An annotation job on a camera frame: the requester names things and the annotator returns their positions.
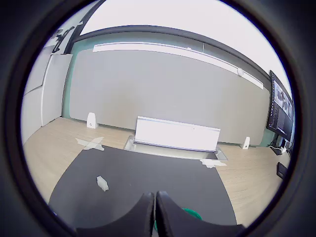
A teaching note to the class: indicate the flat black device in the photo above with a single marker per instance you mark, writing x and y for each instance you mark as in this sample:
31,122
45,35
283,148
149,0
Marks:
282,169

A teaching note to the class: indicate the white tape strip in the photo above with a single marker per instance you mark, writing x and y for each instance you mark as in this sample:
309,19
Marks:
211,163

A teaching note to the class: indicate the dark grey mat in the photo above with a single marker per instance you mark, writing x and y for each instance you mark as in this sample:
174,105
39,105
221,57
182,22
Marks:
148,172

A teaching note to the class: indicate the small white round disc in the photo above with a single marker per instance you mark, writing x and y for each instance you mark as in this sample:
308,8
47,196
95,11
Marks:
240,72

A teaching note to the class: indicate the black monitor screen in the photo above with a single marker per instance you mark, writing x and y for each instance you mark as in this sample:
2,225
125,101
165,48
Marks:
279,111

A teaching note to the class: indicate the round green lid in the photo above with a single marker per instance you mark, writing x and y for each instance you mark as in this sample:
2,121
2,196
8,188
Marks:
193,213

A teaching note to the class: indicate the grey partition panel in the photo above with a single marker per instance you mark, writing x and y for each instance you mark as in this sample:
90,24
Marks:
160,93

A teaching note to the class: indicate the white tape cross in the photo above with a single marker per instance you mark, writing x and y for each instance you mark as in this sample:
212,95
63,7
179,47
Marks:
91,144

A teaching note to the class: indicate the white cabinet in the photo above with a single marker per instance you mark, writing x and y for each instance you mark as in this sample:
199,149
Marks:
54,86

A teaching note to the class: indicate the small white bracket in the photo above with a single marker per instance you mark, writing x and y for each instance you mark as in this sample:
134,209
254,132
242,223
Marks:
246,143
91,121

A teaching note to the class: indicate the small white plastic terminal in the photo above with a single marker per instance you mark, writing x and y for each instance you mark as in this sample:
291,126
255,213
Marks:
102,184

